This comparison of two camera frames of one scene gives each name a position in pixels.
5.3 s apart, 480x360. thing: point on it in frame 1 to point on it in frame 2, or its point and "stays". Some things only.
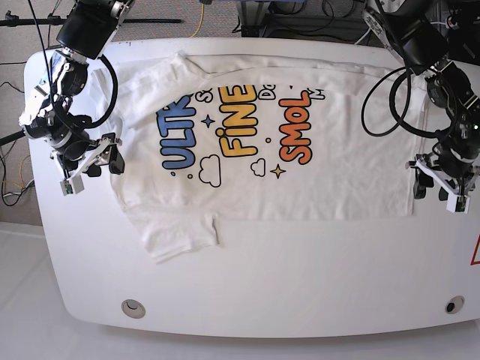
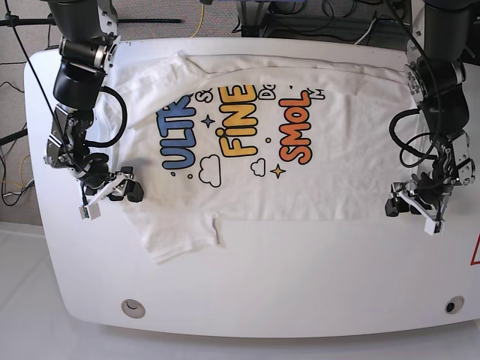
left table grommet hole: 133,309 stays
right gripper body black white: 81,152 to 115,184
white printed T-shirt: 213,139 stays
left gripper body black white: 453,169 to 428,192
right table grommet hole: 454,304 stays
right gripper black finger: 117,163 to 133,190
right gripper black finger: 93,171 to 115,198
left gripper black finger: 442,194 to 414,211
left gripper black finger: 421,182 to 395,205
